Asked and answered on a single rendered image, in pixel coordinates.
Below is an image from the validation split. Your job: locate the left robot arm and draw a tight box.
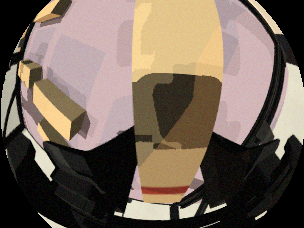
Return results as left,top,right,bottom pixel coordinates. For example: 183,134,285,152
7,50,22,71

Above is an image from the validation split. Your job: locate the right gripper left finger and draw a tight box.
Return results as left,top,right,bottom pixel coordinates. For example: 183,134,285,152
43,126,138,213

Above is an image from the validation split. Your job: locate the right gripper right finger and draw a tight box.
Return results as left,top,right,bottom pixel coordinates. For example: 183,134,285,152
200,132,280,209

